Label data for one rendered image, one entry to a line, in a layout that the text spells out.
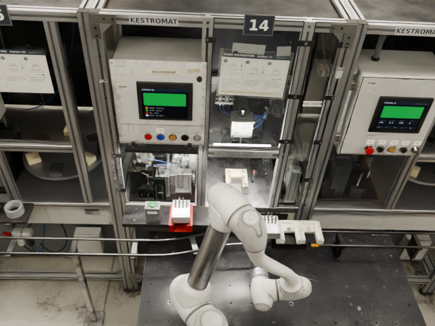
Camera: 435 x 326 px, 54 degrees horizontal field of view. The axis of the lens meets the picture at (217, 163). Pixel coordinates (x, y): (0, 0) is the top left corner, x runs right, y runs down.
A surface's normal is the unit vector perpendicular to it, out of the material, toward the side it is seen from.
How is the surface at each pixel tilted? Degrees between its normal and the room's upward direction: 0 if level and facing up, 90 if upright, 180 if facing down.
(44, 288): 0
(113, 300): 0
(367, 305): 0
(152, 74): 90
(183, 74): 90
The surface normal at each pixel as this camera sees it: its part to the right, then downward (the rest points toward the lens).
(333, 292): 0.05, -0.74
